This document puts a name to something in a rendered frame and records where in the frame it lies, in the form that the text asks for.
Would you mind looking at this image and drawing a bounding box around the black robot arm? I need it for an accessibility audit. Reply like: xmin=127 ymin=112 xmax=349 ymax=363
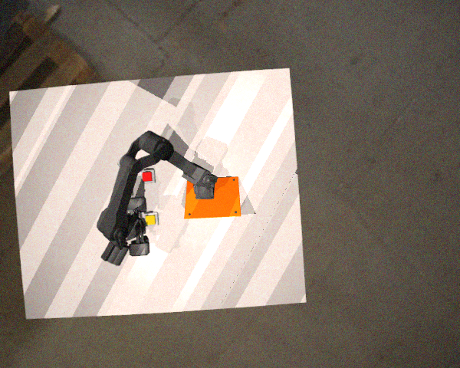
xmin=96 ymin=130 xmax=218 ymax=266

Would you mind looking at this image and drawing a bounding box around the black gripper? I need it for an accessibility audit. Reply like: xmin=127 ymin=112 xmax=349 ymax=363
xmin=127 ymin=197 xmax=150 ymax=257

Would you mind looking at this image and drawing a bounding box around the red button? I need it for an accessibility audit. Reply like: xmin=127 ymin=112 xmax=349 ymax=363
xmin=141 ymin=170 xmax=156 ymax=184

